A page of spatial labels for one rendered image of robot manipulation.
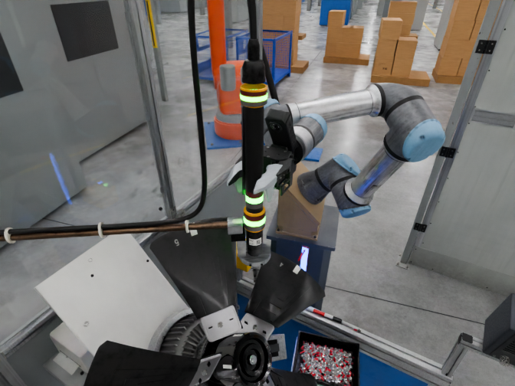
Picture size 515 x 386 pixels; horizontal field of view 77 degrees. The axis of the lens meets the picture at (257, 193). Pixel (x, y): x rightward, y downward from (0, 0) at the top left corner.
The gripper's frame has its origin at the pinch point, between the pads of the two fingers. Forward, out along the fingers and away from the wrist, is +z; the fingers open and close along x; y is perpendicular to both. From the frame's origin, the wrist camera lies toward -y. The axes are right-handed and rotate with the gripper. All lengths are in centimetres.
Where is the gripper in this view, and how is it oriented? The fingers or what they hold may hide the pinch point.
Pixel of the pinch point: (244, 181)
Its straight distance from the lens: 57.5
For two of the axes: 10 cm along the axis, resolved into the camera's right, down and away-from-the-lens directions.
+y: 0.0, 8.3, 5.6
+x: -8.7, -2.7, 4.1
